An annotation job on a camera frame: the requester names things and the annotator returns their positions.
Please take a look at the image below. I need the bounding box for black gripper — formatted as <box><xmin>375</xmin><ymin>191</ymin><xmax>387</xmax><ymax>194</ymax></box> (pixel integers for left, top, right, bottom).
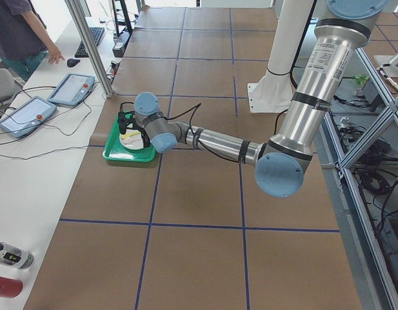
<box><xmin>117</xmin><ymin>111</ymin><xmax>151</xmax><ymax>147</ymax></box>

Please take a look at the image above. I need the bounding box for pale green round plate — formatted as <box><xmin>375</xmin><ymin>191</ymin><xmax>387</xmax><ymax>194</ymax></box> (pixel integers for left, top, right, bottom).
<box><xmin>119</xmin><ymin>129</ymin><xmax>144</xmax><ymax>150</ymax></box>

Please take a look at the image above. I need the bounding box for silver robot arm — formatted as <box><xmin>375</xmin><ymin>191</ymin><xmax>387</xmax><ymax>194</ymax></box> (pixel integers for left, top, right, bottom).
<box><xmin>117</xmin><ymin>1</ymin><xmax>386</xmax><ymax>198</ymax></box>

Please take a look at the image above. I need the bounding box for pink plastic spoon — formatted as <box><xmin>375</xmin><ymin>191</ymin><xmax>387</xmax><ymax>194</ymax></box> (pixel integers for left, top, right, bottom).
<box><xmin>121</xmin><ymin>137</ymin><xmax>143</xmax><ymax>145</ymax></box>

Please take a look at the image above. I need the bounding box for yellow plastic spoon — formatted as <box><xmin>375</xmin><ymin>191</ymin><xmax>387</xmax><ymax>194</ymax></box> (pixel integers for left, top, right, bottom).
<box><xmin>121</xmin><ymin>130</ymin><xmax>139</xmax><ymax>139</ymax></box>

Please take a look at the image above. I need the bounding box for green plastic tray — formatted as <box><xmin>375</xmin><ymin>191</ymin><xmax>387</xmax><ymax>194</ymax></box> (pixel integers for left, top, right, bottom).
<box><xmin>103</xmin><ymin>119</ymin><xmax>155</xmax><ymax>162</ymax></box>

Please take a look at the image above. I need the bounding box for teach pendant far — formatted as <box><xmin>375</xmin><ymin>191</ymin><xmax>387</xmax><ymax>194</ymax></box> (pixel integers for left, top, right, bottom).
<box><xmin>48</xmin><ymin>73</ymin><xmax>95</xmax><ymax>107</ymax></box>

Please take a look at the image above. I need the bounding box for teach pendant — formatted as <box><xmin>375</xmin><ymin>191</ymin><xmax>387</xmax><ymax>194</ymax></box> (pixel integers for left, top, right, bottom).
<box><xmin>0</xmin><ymin>96</ymin><xmax>57</xmax><ymax>138</ymax></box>
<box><xmin>48</xmin><ymin>73</ymin><xmax>95</xmax><ymax>107</ymax></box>

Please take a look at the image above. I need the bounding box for black computer mouse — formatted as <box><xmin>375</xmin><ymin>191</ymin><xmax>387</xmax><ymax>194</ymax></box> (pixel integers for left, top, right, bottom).
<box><xmin>66</xmin><ymin>58</ymin><xmax>80</xmax><ymax>68</ymax></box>

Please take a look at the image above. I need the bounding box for black keyboard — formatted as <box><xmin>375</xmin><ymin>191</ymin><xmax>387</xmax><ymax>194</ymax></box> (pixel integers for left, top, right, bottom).
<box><xmin>74</xmin><ymin>26</ymin><xmax>106</xmax><ymax>58</ymax></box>

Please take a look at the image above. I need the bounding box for teach pendant near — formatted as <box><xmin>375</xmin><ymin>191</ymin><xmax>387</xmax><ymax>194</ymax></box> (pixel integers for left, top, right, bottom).
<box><xmin>0</xmin><ymin>96</ymin><xmax>57</xmax><ymax>138</ymax></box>

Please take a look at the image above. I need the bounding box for standing person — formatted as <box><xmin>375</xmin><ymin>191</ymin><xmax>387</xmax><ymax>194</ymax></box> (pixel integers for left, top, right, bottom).
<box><xmin>0</xmin><ymin>0</ymin><xmax>64</xmax><ymax>81</ymax></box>

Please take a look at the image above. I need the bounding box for red bottle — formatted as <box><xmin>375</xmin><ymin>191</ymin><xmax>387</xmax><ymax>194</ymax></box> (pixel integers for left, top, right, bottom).
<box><xmin>0</xmin><ymin>276</ymin><xmax>23</xmax><ymax>298</ymax></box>

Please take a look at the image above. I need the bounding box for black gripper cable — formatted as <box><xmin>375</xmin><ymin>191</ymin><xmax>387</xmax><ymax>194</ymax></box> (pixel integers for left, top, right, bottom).
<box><xmin>166</xmin><ymin>102</ymin><xmax>202</xmax><ymax>130</ymax></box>

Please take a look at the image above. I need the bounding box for white camera mast pedestal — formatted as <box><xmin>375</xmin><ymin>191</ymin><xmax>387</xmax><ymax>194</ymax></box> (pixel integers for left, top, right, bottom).
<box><xmin>248</xmin><ymin>0</ymin><xmax>316</xmax><ymax>113</ymax></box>

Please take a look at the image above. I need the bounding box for aluminium frame post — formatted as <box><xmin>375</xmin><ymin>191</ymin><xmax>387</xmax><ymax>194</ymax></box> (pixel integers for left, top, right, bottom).
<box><xmin>65</xmin><ymin>0</ymin><xmax>113</xmax><ymax>98</ymax></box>

